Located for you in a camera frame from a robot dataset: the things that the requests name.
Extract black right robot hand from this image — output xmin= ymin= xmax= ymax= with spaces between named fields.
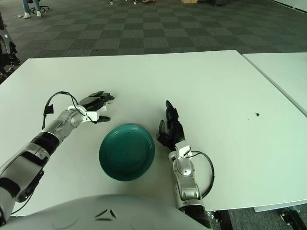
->
xmin=156 ymin=100 xmax=187 ymax=151

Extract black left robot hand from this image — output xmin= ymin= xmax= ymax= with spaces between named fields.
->
xmin=76 ymin=91 xmax=115 ymax=123

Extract dark green plate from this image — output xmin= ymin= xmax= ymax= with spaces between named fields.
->
xmin=98 ymin=123 xmax=156 ymax=182

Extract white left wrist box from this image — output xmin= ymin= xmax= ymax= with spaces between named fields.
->
xmin=83 ymin=111 xmax=99 ymax=123

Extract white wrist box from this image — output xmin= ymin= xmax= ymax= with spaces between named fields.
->
xmin=175 ymin=141 xmax=192 ymax=160
xmin=83 ymin=111 xmax=99 ymax=123

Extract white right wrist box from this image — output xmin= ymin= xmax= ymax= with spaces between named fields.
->
xmin=175 ymin=141 xmax=192 ymax=160

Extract grey robot torso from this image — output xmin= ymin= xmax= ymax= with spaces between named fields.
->
xmin=0 ymin=194 xmax=209 ymax=230

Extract black office chair base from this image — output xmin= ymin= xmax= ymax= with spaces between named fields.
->
xmin=27 ymin=0 xmax=50 ymax=14

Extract person legs white shoes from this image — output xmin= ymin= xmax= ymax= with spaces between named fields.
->
xmin=22 ymin=0 xmax=43 ymax=19

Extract white neighbouring table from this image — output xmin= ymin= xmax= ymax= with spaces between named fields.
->
xmin=241 ymin=52 xmax=307 ymax=117

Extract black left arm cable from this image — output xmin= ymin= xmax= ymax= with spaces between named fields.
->
xmin=41 ymin=92 xmax=96 ymax=130

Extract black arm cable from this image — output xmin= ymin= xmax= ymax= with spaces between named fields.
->
xmin=41 ymin=92 xmax=96 ymax=130
xmin=186 ymin=150 xmax=215 ymax=198

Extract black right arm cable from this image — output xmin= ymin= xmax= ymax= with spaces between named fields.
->
xmin=186 ymin=150 xmax=215 ymax=198

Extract black table frame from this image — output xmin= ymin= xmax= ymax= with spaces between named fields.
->
xmin=207 ymin=206 xmax=307 ymax=230

